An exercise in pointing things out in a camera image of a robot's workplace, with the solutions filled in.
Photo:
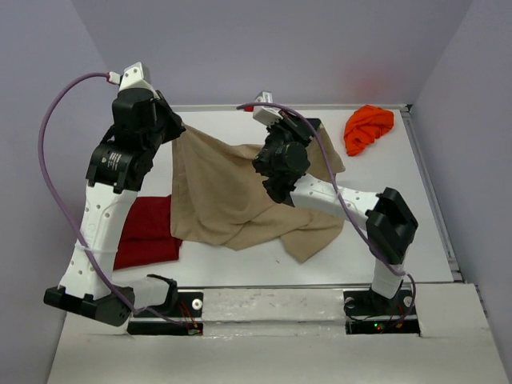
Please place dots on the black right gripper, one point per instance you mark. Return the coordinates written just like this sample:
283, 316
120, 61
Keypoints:
302, 130

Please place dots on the dark red t shirt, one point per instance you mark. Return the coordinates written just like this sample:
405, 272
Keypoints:
146, 238

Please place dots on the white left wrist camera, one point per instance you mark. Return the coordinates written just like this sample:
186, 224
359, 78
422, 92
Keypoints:
135, 76

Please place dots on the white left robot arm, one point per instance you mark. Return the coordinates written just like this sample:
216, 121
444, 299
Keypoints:
114, 179

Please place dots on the beige t shirt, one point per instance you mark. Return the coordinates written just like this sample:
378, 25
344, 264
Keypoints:
217, 198

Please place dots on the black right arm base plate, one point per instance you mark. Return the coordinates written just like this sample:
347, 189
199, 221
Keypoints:
372, 315

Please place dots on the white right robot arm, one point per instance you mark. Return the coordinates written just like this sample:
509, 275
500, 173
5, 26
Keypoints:
297, 172

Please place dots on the orange t shirt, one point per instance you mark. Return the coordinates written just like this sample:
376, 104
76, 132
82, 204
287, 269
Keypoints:
365, 126

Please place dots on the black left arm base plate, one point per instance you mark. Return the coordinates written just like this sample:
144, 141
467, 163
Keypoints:
185, 316

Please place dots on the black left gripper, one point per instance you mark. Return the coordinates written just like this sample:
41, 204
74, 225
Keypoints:
176, 126

